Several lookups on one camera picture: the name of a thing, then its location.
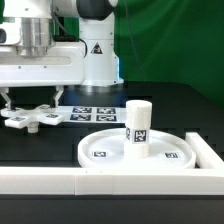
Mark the white cross-shaped table base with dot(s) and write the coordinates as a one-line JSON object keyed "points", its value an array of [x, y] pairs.
{"points": [[20, 118]]}

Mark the white round table top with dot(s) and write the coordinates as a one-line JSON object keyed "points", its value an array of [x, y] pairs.
{"points": [[153, 150]]}

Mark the white L-shaped fence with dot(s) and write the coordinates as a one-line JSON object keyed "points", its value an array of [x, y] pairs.
{"points": [[206, 178]]}

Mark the white marker sheet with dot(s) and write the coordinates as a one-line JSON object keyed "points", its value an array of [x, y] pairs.
{"points": [[84, 114]]}

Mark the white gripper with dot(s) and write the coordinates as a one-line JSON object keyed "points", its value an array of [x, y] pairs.
{"points": [[63, 65]]}

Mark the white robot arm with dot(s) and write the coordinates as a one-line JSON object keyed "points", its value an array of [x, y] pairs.
{"points": [[32, 27]]}

